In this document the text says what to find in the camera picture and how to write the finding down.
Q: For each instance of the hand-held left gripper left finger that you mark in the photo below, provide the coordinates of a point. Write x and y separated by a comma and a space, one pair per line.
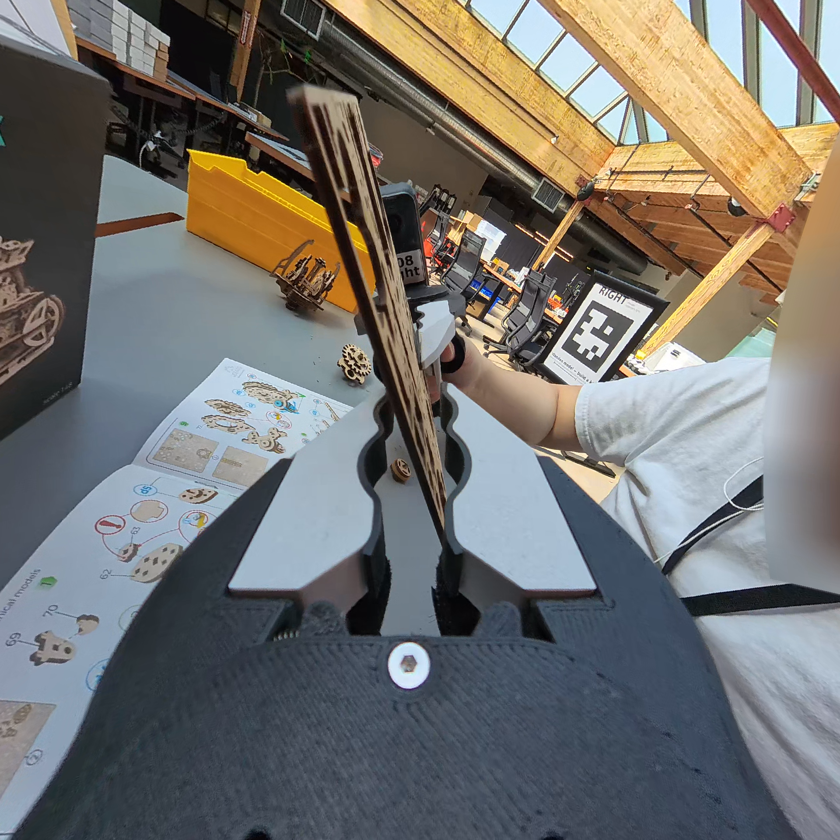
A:
302, 538

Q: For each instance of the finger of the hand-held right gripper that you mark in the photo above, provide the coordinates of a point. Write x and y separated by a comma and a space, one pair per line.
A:
434, 334

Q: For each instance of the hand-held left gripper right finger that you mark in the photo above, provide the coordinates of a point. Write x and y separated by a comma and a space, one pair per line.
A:
518, 531

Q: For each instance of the wooden laser-cut parts sheet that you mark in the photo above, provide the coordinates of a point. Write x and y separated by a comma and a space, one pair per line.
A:
348, 197

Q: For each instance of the person's right forearm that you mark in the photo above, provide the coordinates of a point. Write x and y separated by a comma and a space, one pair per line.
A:
525, 407

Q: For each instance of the partly assembled wooden model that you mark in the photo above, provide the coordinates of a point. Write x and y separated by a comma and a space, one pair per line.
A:
305, 282

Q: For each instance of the black model kit box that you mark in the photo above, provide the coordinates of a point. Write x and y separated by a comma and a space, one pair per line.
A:
52, 197

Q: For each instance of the person's right hand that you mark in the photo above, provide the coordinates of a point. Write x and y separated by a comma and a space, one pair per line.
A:
467, 384

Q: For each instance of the black office chair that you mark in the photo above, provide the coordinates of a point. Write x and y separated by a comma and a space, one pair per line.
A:
525, 315
471, 262

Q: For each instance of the wooden gear assembly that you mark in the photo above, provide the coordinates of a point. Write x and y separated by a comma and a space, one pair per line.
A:
354, 364

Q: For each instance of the small wooden wheel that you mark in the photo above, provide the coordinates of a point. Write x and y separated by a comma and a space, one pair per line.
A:
400, 471

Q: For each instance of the yellow plastic bin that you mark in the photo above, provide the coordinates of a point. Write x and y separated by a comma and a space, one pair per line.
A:
249, 210

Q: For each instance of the white instruction booklet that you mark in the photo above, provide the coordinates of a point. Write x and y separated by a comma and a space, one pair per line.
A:
197, 426

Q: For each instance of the black framed tag sign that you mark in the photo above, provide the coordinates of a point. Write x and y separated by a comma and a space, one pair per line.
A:
604, 328

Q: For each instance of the stack of white boxes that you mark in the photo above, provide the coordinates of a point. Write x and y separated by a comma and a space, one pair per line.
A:
124, 33

